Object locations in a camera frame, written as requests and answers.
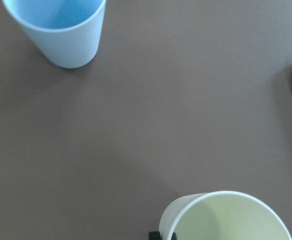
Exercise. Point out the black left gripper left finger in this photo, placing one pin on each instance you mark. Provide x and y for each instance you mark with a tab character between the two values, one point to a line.
154	235

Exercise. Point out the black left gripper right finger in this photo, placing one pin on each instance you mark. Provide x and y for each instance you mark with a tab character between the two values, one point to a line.
174	236

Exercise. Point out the white cup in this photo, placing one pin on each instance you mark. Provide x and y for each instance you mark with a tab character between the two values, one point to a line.
221	215

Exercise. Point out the blue cup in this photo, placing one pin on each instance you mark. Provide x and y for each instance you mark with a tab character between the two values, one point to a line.
67	32

